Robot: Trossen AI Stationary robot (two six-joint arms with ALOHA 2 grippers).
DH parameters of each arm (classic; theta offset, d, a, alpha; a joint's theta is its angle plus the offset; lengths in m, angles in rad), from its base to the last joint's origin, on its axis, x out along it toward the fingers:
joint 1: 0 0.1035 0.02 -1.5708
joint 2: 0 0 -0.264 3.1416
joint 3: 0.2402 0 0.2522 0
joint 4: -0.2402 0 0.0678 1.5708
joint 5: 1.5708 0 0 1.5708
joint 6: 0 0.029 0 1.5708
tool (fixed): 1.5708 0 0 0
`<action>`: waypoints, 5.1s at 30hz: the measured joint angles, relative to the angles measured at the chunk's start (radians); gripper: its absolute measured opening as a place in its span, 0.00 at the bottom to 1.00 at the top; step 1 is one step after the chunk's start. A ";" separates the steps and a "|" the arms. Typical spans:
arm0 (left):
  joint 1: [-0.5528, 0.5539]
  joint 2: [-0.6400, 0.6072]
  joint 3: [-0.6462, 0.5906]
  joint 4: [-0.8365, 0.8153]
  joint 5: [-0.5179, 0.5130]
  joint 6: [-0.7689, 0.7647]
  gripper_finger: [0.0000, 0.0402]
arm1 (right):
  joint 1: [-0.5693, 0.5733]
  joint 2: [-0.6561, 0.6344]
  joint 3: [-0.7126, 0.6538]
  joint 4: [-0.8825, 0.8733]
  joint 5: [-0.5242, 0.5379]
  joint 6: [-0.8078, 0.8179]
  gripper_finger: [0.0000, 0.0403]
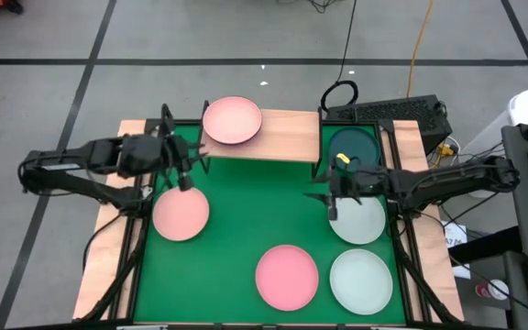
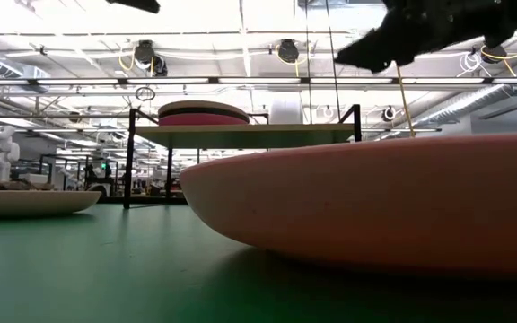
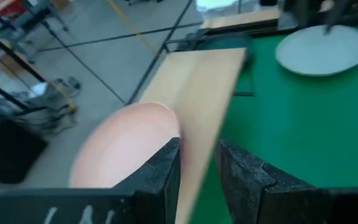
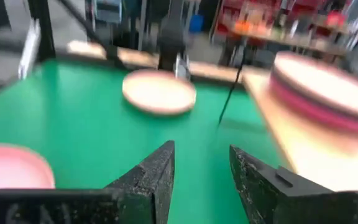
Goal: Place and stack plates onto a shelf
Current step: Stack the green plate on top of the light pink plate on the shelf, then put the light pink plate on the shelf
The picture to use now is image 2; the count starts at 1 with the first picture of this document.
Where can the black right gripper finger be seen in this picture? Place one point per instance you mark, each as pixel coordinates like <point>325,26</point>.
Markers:
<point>368,51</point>

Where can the light pink plate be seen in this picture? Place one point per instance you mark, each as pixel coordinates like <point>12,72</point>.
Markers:
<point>375,202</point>

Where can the hot pink plate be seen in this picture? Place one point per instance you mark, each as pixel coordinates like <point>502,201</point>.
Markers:
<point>198,119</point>

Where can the wooden shelf board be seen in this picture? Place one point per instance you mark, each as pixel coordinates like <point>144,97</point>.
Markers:
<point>249,134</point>

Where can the white cylinder roll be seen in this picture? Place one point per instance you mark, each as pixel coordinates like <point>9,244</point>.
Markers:
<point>286,110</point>

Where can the cream plate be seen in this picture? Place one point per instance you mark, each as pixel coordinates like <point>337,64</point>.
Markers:
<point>25,203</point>

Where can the black metal shelf frame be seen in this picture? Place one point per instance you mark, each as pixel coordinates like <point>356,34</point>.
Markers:
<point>127,170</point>

